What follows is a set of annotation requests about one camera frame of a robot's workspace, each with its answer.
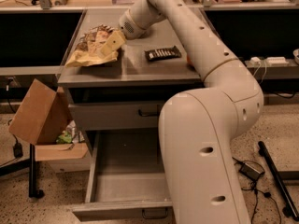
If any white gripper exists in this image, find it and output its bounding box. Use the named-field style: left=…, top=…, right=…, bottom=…
left=97, top=9, right=146, bottom=59

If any brown chip bag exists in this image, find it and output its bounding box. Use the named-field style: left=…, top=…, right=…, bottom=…
left=65, top=24, right=119, bottom=67

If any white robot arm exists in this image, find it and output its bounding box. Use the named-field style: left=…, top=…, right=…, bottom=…
left=119, top=0, right=263, bottom=224

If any grey drawer cabinet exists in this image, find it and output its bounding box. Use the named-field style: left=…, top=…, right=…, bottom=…
left=59, top=21, right=204, bottom=149

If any closed grey top drawer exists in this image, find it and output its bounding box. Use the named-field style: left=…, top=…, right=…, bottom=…
left=69, top=101, right=164, bottom=131

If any open grey middle drawer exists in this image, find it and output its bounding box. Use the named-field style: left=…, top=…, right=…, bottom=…
left=72, top=128, right=172, bottom=222

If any black snack bar wrapper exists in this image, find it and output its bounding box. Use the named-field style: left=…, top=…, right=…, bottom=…
left=144, top=46, right=181, bottom=62

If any orange fruit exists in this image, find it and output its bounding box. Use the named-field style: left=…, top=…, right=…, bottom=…
left=187, top=55, right=194, bottom=67

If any brown cardboard box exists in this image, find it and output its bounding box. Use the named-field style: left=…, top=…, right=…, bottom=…
left=8, top=79, right=88, bottom=161

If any green crumpled wrapper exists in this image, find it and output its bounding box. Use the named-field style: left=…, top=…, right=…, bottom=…
left=56, top=131, right=72, bottom=144

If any small black plug adapter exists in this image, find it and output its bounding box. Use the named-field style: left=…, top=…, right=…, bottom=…
left=13, top=143, right=23, bottom=159

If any white power strip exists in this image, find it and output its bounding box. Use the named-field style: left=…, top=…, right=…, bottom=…
left=249, top=57, right=289, bottom=67

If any black stand leg left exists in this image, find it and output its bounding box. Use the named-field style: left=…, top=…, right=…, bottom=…
left=29, top=145, right=44, bottom=199

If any black power adapter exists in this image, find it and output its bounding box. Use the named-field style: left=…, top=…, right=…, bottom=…
left=239, top=163, right=264, bottom=181

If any black metal floor bar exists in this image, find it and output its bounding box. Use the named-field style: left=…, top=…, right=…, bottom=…
left=258, top=141, right=299, bottom=222

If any black power cable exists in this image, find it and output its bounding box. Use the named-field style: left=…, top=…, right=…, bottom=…
left=232, top=156, right=283, bottom=224

